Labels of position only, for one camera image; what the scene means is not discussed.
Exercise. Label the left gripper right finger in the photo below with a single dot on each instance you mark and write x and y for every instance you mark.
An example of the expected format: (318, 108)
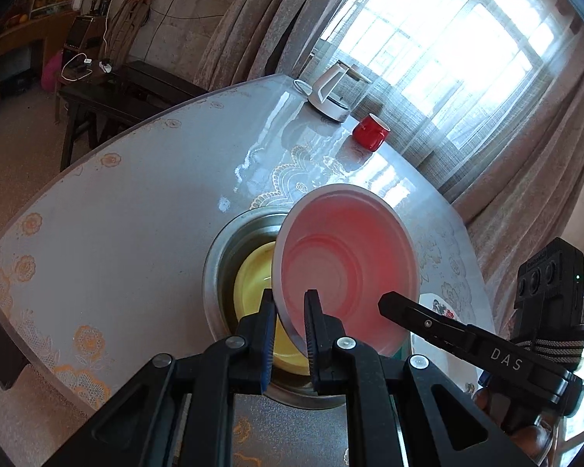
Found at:
(400, 412)

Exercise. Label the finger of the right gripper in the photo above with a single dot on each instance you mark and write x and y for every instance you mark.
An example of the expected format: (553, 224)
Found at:
(473, 344)

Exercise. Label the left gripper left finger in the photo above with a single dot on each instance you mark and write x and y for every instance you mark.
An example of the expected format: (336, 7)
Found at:
(179, 411)

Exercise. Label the white dragon pattern plate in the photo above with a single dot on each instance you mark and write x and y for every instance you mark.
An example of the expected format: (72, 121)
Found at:
(460, 372)

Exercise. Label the red plastic bowl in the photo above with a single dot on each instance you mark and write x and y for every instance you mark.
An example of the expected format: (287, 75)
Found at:
(350, 246)

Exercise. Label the stainless steel bowl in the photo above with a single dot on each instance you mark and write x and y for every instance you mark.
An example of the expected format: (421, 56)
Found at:
(237, 270)

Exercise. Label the right beige curtain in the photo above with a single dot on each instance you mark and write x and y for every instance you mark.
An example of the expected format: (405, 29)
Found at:
(525, 197)

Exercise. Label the beige curtain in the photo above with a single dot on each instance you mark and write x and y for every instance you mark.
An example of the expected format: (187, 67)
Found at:
(525, 197)
(257, 38)

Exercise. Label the red mug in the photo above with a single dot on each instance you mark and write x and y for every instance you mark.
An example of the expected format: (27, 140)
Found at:
(371, 132)

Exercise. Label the white sheer curtain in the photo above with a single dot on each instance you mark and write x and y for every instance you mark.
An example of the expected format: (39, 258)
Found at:
(453, 79)

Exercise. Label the white glass electric kettle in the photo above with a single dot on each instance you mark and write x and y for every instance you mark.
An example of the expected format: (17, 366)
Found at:
(337, 92)

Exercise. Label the dark low side table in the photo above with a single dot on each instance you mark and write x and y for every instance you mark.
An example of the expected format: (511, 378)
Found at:
(109, 104)

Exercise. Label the pink plastic bag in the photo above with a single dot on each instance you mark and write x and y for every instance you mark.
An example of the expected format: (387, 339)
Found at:
(51, 72)

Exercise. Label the left beige curtain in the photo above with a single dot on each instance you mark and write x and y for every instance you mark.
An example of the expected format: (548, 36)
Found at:
(257, 38)

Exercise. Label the wooden cabinet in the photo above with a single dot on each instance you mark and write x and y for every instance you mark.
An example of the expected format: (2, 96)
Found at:
(44, 38)

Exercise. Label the wooden chair by wall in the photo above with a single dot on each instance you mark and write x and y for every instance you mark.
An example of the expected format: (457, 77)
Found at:
(123, 30)

